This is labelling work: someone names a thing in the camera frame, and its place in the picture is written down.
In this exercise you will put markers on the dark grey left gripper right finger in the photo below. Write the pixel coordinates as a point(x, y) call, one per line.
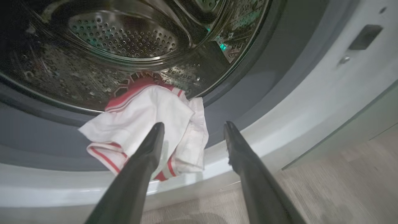
point(258, 186)

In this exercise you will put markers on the white front-load washing machine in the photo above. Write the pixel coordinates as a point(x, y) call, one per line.
point(311, 102)

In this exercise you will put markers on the small silver door pin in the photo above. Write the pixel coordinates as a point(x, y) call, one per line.
point(344, 59)

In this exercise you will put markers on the black door lock slot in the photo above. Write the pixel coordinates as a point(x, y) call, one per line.
point(365, 37)

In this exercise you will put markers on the pale green cabinet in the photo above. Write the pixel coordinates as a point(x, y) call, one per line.
point(357, 130)

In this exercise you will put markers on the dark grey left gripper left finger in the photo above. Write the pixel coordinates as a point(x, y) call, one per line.
point(133, 180)

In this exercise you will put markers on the steel perforated washer drum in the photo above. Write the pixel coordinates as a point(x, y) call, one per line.
point(124, 37)

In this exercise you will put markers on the red and white jersey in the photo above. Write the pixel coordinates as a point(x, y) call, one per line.
point(140, 115)

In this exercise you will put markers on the grey rubber door gasket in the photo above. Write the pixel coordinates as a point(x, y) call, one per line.
point(248, 102)

